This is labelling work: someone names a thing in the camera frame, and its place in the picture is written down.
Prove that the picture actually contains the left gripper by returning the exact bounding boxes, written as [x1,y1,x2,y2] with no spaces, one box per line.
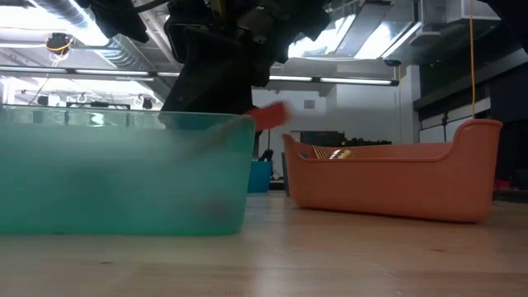
[158,0,331,125]

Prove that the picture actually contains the blue plastic bin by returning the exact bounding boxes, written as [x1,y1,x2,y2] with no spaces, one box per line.
[247,159,274,194]

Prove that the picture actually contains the long ceiling light bar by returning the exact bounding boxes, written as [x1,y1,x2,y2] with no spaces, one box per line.
[0,64,399,87]

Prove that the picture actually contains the black equipment box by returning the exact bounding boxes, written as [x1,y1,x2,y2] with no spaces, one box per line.
[290,130,346,146]

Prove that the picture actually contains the teal plastic bin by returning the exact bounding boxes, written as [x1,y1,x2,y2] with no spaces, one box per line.
[0,105,257,237]

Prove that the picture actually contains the orange plastic bin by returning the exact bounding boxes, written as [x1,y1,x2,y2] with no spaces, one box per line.
[282,118,504,224]

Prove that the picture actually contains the black yellow cord reel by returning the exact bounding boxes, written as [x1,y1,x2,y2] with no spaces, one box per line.
[44,31,74,57]

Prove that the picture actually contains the yellow power cable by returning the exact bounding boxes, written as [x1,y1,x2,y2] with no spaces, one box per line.
[469,0,476,121]

